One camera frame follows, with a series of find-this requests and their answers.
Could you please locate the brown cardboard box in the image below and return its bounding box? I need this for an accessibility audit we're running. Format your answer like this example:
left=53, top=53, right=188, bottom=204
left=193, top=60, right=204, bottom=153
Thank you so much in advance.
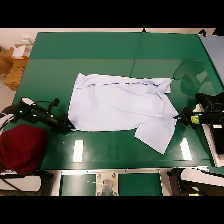
left=0, top=42, right=35, bottom=92

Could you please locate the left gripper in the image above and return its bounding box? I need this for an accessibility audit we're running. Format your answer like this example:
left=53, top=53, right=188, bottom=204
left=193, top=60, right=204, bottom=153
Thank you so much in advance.
left=42, top=111, right=73, bottom=132

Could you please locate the black cable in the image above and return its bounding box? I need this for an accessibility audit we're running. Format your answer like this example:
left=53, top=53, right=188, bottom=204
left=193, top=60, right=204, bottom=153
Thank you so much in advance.
left=33, top=99, right=54, bottom=107

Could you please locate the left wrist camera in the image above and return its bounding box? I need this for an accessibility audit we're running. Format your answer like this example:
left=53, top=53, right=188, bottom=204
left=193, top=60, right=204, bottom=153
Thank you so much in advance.
left=48, top=97, right=62, bottom=113

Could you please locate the silver frame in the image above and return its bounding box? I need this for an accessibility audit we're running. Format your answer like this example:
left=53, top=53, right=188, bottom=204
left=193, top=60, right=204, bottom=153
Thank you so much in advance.
left=0, top=167, right=224, bottom=197

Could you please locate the red garment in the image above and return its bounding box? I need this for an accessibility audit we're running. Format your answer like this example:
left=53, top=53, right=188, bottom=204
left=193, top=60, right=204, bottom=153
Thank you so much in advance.
left=0, top=123, right=48, bottom=176

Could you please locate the white shirt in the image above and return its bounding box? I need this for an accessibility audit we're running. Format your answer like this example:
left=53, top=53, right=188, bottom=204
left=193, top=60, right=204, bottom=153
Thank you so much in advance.
left=67, top=72, right=179, bottom=155

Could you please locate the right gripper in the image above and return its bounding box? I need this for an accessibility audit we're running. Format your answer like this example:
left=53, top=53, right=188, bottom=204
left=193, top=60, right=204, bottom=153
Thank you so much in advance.
left=179, top=107, right=194, bottom=126

